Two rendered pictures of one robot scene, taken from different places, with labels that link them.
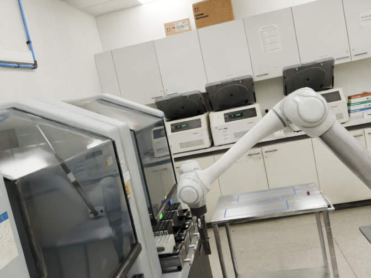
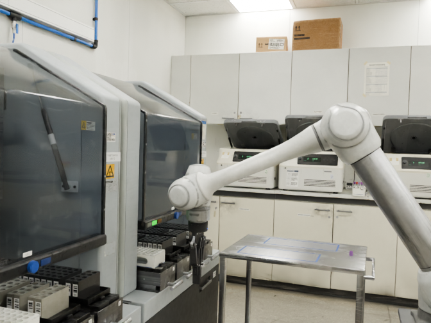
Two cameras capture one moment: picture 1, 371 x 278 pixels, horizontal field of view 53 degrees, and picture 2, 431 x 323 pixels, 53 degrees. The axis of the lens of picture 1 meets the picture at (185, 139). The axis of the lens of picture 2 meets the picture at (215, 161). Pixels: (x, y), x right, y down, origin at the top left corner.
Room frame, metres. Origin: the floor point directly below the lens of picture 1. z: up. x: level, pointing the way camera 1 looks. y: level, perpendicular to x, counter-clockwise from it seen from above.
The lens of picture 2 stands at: (0.06, -0.28, 1.29)
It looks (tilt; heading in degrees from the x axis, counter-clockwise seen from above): 2 degrees down; 8
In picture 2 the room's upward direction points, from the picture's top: 2 degrees clockwise
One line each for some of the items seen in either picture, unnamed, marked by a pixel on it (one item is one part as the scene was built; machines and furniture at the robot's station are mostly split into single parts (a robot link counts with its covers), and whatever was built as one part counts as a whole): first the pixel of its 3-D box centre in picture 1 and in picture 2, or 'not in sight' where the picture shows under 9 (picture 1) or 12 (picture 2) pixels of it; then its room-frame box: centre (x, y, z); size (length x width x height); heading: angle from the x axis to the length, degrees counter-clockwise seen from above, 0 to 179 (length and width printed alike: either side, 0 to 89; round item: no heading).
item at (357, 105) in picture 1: (359, 104); not in sight; (4.08, -1.98, 1.01); 0.23 x 0.12 x 0.08; 79
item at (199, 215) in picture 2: (196, 199); (198, 213); (1.64, 0.01, 1.03); 0.09 x 0.09 x 0.06
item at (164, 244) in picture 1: (143, 248); (126, 256); (1.69, 0.31, 0.83); 0.30 x 0.10 x 0.06; 80
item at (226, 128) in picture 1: (234, 109); (313, 152); (4.17, -0.61, 1.24); 0.62 x 0.56 x 0.69; 170
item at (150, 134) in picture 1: (111, 154); (127, 144); (1.94, 0.40, 1.28); 0.61 x 0.51 x 0.63; 170
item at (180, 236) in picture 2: (173, 219); (179, 239); (1.97, 0.15, 0.85); 0.12 x 0.02 x 0.06; 169
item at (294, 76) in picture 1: (311, 94); (413, 156); (4.02, -1.45, 1.25); 0.62 x 0.56 x 0.69; 169
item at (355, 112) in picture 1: (358, 111); not in sight; (4.08, -1.96, 0.94); 0.23 x 0.13 x 0.07; 84
